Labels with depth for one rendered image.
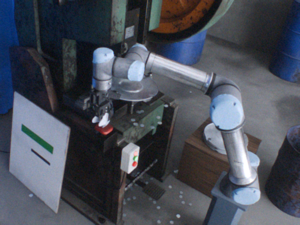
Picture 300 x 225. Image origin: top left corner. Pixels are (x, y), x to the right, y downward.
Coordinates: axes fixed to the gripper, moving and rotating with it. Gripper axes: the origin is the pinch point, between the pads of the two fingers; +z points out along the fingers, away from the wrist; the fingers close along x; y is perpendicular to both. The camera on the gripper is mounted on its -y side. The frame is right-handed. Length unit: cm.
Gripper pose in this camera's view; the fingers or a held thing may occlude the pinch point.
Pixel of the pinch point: (103, 123)
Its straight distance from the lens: 136.3
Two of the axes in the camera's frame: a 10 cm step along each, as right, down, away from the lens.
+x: 8.2, 4.0, -4.2
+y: -5.7, 4.1, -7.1
